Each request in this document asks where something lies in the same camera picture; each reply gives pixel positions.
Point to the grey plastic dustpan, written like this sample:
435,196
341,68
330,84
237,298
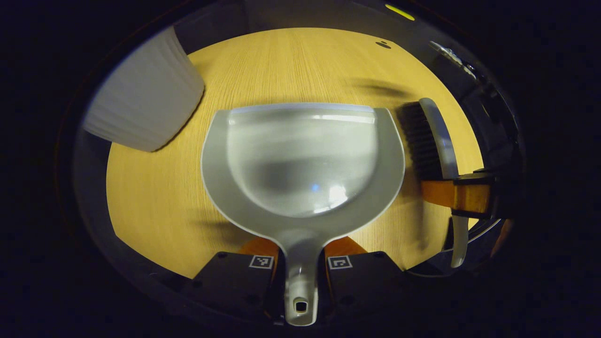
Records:
300,159

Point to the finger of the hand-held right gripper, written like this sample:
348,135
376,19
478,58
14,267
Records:
469,197

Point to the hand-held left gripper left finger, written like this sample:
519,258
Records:
235,281

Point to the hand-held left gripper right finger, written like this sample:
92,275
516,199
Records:
366,281

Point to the shiny metal object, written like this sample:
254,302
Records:
450,55

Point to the white plastic garbage bin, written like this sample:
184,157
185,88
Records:
141,98

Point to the wooden desktop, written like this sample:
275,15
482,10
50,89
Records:
159,202

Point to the small white broom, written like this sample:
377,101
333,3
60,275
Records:
441,136

